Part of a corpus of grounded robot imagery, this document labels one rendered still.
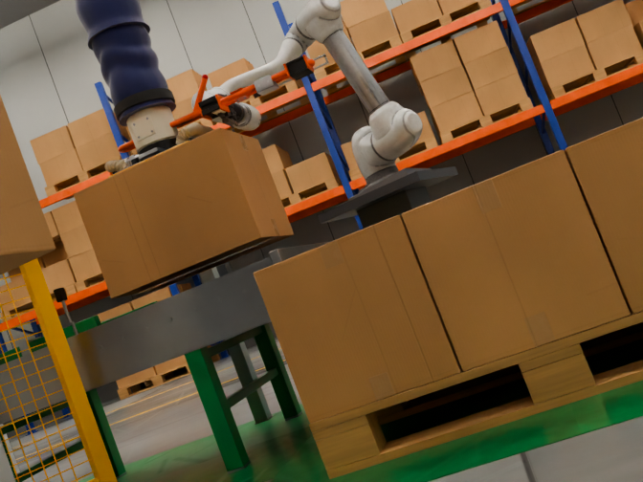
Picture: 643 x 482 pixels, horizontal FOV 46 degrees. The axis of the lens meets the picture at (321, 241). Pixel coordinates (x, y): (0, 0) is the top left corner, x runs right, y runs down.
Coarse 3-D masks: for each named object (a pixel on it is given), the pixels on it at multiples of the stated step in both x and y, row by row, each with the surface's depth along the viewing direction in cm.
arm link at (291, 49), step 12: (288, 48) 325; (300, 48) 328; (276, 60) 321; (288, 60) 323; (252, 72) 317; (264, 72) 318; (276, 72) 320; (228, 84) 312; (240, 84) 315; (204, 96) 304; (192, 108) 309; (216, 120) 306
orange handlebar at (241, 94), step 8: (312, 64) 264; (280, 72) 265; (280, 80) 269; (240, 88) 268; (248, 88) 267; (232, 96) 269; (240, 96) 268; (248, 96) 273; (192, 112) 273; (176, 120) 275; (184, 120) 274; (192, 120) 278; (128, 144) 279
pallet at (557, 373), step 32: (640, 320) 166; (544, 352) 171; (576, 352) 170; (448, 384) 177; (480, 384) 217; (544, 384) 171; (576, 384) 170; (608, 384) 168; (352, 416) 182; (384, 416) 224; (480, 416) 180; (512, 416) 173; (320, 448) 185; (352, 448) 183; (384, 448) 186; (416, 448) 179
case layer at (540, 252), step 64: (640, 128) 165; (512, 192) 172; (576, 192) 169; (640, 192) 165; (320, 256) 183; (384, 256) 180; (448, 256) 176; (512, 256) 172; (576, 256) 169; (640, 256) 166; (320, 320) 184; (384, 320) 180; (448, 320) 176; (512, 320) 173; (576, 320) 169; (320, 384) 184; (384, 384) 180
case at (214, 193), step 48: (192, 144) 255; (240, 144) 267; (96, 192) 264; (144, 192) 260; (192, 192) 255; (240, 192) 251; (96, 240) 265; (144, 240) 260; (192, 240) 256; (240, 240) 252; (144, 288) 273
